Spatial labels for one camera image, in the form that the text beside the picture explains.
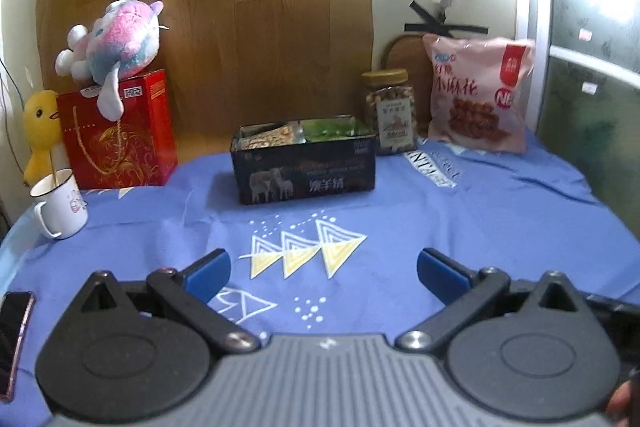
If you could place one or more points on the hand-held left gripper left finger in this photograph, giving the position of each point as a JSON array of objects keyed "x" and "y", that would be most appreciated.
[{"x": 210, "y": 272}]

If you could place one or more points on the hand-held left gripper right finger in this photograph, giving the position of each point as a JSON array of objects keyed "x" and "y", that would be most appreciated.
[{"x": 440, "y": 274}]

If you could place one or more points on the black sheep-print box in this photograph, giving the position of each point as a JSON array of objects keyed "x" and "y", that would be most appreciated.
[{"x": 300, "y": 177}]

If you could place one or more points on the clear peanut snack packet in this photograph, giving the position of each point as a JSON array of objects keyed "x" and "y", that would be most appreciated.
[{"x": 272, "y": 135}]

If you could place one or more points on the green snack packet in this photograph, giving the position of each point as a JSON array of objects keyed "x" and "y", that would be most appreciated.
[
  {"x": 361, "y": 127},
  {"x": 325, "y": 130}
]

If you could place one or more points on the person's right hand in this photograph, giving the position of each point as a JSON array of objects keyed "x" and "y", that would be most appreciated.
[{"x": 627, "y": 399}]

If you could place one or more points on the blue printed cloth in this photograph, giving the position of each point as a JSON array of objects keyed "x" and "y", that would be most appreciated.
[{"x": 150, "y": 217}]

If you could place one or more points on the red gift bag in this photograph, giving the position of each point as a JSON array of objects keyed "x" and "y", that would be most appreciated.
[{"x": 115, "y": 152}]

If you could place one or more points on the white enamel mug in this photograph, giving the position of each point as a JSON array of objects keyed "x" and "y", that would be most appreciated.
[{"x": 65, "y": 207}]

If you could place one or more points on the clear jar of nuts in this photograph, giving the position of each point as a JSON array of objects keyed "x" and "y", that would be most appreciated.
[{"x": 392, "y": 117}]

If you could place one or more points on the large pink snack bag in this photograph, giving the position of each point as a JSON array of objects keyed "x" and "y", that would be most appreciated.
[{"x": 475, "y": 97}]

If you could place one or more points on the thin stick in mug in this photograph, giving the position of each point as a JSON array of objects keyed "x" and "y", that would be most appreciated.
[{"x": 52, "y": 167}]

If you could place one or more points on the red cardboard box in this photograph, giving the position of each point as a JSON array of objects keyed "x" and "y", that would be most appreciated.
[{"x": 150, "y": 84}]

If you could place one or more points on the frosted glass door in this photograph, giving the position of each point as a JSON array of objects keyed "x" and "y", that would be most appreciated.
[{"x": 590, "y": 132}]

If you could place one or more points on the dark smartphone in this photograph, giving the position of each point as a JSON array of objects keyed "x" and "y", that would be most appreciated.
[{"x": 12, "y": 342}]

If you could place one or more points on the yellow duck plush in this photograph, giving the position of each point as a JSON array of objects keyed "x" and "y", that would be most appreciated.
[{"x": 42, "y": 122}]

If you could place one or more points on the pink and blue plush toy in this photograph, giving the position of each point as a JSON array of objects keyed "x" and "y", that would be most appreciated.
[{"x": 125, "y": 42}]

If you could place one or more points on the crossed black tape strips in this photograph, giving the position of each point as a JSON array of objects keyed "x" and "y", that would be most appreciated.
[{"x": 440, "y": 27}]

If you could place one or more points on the wood-grain board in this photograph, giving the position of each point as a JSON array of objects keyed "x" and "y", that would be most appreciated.
[{"x": 275, "y": 32}]

